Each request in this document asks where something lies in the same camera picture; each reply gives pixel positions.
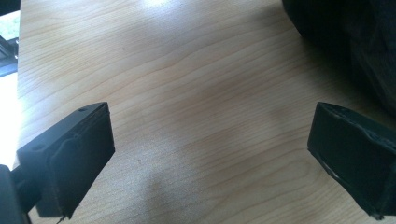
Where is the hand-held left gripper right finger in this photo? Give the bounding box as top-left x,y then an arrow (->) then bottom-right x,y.
306,101 -> 396,220

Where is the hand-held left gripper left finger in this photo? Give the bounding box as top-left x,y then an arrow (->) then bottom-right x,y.
17,101 -> 116,220

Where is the dark grey pleated skirt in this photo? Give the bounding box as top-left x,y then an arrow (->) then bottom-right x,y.
281,0 -> 396,118

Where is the black curtain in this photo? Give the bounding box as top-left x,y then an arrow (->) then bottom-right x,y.
0,0 -> 21,17

